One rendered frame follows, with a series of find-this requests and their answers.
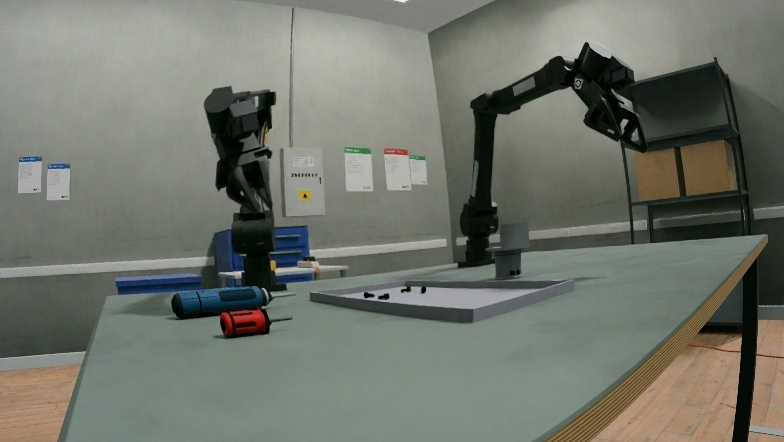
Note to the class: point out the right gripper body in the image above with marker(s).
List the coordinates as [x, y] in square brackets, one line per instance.
[248, 160]

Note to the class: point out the white l-shaped bracket with holes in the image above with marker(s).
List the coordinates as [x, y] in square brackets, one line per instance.
[512, 236]

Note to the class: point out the blue screwdriver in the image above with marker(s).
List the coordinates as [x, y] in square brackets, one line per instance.
[214, 302]

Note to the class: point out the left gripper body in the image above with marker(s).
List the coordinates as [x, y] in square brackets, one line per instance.
[620, 110]

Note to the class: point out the red screwdriver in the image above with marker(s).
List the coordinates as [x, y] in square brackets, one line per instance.
[242, 323]

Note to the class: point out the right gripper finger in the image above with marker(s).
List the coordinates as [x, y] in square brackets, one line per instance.
[263, 172]
[237, 176]

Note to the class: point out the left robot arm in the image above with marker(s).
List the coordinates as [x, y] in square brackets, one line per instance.
[598, 64]

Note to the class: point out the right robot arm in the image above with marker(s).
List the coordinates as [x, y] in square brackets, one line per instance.
[241, 119]

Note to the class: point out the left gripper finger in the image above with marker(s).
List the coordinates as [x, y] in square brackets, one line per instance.
[594, 118]
[636, 122]

